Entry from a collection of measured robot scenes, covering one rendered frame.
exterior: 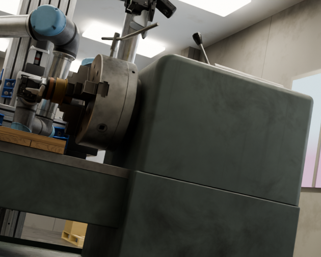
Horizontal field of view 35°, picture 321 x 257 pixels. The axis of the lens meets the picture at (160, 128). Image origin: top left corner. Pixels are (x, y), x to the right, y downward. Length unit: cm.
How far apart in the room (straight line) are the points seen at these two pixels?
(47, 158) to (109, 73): 34
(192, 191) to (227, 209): 14
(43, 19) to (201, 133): 75
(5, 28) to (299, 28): 425
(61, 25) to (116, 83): 45
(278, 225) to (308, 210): 321
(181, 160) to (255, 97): 34
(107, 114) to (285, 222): 69
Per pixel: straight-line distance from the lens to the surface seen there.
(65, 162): 155
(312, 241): 487
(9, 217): 237
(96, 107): 160
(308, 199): 499
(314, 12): 578
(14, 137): 152
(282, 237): 177
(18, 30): 207
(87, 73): 181
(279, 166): 176
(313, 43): 559
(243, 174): 169
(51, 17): 198
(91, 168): 156
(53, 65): 209
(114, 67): 166
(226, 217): 167
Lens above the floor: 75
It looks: 9 degrees up
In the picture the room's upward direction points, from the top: 11 degrees clockwise
